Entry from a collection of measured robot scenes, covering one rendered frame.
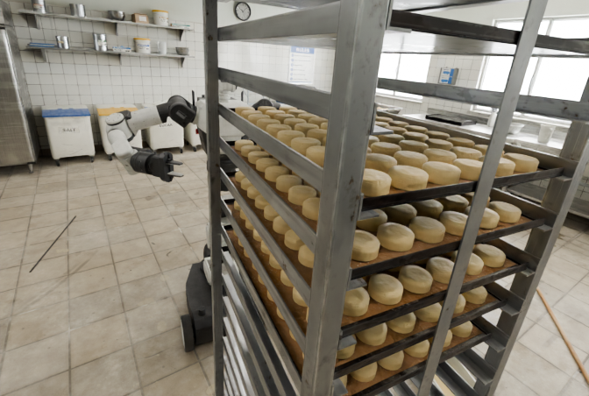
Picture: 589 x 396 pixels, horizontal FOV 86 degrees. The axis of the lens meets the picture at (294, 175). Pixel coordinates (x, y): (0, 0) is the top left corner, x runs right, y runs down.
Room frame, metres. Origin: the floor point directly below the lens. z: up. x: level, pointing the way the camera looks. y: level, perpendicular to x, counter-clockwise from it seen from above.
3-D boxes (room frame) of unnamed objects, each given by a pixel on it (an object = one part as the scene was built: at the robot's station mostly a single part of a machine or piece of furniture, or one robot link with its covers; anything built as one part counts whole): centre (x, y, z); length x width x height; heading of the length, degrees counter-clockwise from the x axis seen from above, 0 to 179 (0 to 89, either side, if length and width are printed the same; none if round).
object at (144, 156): (1.20, 0.56, 1.20); 0.12 x 0.10 x 0.13; 72
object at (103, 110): (4.85, 2.78, 0.38); 0.64 x 0.54 x 0.77; 36
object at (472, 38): (0.66, -0.11, 1.68); 0.60 x 0.40 x 0.02; 27
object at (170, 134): (5.23, 2.25, 0.38); 0.64 x 0.54 x 0.77; 34
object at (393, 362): (0.44, -0.19, 1.14); 0.05 x 0.05 x 0.02
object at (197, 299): (1.74, 0.44, 0.19); 0.64 x 0.52 x 0.33; 27
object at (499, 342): (0.76, -0.29, 1.14); 0.64 x 0.03 x 0.03; 27
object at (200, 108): (1.70, 0.41, 1.27); 0.34 x 0.30 x 0.36; 117
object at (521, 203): (0.76, -0.29, 1.41); 0.64 x 0.03 x 0.03; 27
